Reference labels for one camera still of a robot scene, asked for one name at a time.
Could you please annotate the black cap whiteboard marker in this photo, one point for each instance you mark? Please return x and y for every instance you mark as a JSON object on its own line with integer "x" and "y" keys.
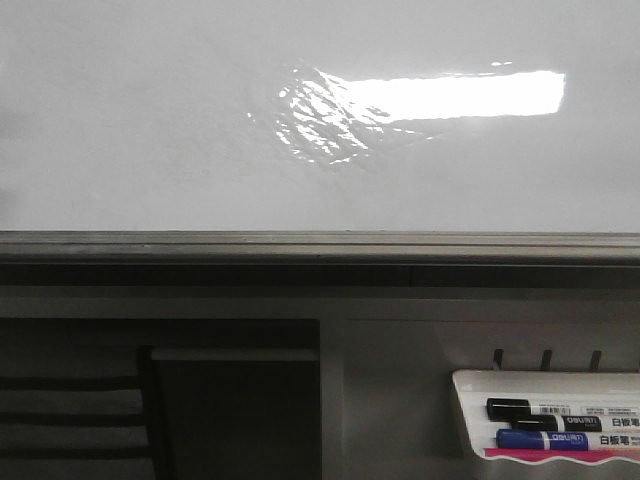
{"x": 512, "y": 408}

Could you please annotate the blue whiteboard marker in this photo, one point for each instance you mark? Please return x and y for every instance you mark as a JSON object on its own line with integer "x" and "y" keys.
{"x": 569, "y": 441}

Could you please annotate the black labelled whiteboard marker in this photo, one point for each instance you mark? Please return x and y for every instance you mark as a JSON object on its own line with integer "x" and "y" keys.
{"x": 576, "y": 423}

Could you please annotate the white plastic marker tray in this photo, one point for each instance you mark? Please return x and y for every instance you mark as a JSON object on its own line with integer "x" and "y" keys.
{"x": 473, "y": 387}

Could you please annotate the pink wavy eraser strip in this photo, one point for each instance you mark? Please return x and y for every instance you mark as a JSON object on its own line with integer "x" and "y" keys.
{"x": 588, "y": 456}

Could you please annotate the dark chair back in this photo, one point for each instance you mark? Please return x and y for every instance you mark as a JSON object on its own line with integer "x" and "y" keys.
{"x": 73, "y": 412}

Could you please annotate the white whiteboard with metal frame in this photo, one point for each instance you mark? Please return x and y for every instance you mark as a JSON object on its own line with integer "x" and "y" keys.
{"x": 426, "y": 121}

